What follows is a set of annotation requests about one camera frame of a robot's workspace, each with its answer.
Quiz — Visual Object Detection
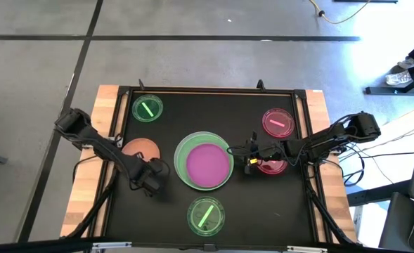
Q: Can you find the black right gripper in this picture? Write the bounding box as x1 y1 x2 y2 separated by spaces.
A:
244 131 291 175

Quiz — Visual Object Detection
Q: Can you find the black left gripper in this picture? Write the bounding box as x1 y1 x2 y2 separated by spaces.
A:
131 158 167 197

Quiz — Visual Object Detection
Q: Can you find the clear red plastic plate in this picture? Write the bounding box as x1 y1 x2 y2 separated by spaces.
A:
261 108 295 138
255 158 289 176

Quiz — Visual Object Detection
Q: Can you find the pale grey-green plastic plate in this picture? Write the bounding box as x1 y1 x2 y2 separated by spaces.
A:
173 131 235 192

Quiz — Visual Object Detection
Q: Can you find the orange plastic plate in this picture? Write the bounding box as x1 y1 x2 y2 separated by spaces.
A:
121 137 161 163

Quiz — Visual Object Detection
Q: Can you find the magenta plastic plate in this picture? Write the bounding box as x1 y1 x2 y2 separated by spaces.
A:
186 143 231 188

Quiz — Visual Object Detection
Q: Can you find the clear green plastic plate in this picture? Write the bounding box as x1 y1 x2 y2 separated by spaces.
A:
186 195 226 237
131 93 164 123

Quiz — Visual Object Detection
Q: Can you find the black table mat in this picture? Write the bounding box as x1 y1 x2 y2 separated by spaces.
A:
117 93 315 244

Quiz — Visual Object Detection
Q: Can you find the black desk leg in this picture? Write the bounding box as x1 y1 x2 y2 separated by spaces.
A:
347 179 412 207

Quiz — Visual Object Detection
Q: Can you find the black stand base bar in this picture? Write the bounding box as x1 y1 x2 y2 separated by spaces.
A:
364 63 414 96

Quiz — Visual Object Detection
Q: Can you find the person's shoe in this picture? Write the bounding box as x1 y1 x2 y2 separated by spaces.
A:
397 57 414 70
384 70 414 86

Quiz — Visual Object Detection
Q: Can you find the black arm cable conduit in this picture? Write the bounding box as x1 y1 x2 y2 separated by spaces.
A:
64 168 122 240
306 164 356 245

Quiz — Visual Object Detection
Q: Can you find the white metal bracket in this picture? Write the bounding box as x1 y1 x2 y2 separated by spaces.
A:
286 245 329 253
91 241 133 251

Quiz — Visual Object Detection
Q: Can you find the black aluminium table frame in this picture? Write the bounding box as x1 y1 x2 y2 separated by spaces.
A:
89 84 334 247

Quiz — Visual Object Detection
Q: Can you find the yellow floor cable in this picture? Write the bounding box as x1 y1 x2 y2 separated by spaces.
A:
308 0 372 25

